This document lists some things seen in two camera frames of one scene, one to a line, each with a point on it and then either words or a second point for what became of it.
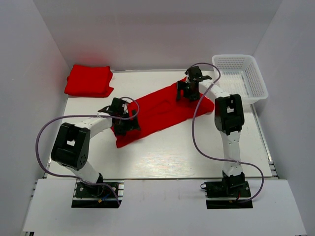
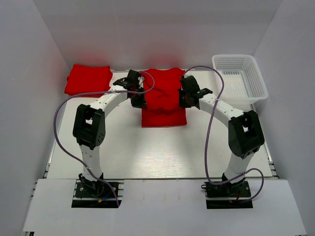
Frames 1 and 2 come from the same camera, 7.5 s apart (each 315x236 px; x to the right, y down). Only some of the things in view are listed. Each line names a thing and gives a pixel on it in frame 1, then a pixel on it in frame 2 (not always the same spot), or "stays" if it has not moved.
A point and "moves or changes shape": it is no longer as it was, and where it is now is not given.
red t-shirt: [162, 109] moves or changes shape
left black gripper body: [123, 126] → [138, 101]
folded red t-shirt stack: [86, 81] stays
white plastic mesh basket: [239, 74] stays
